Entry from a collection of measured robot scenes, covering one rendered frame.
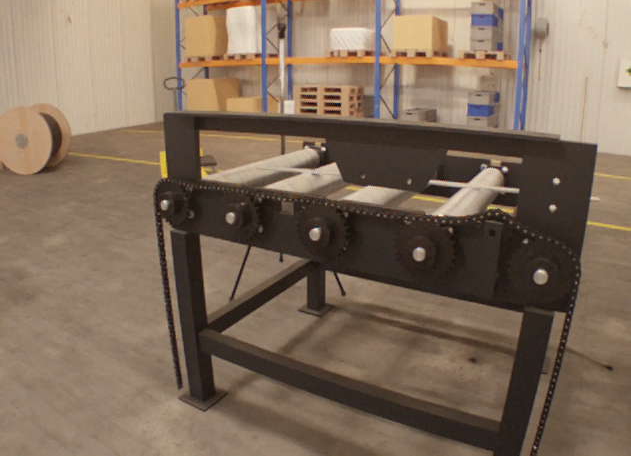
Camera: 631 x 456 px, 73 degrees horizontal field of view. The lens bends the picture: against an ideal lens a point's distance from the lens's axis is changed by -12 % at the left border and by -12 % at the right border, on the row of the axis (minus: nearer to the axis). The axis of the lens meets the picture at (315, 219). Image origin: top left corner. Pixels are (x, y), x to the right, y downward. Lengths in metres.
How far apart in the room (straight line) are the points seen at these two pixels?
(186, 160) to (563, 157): 1.16
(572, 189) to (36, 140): 7.06
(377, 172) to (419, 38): 8.03
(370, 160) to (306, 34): 10.73
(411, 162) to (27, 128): 6.76
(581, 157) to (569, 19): 9.14
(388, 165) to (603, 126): 9.08
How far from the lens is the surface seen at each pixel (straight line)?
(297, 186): 1.68
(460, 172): 2.18
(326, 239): 1.30
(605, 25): 10.25
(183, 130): 1.66
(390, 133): 1.27
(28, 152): 7.64
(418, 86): 10.73
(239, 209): 1.45
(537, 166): 1.17
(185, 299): 1.84
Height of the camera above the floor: 1.29
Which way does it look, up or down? 17 degrees down
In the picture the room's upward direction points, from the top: straight up
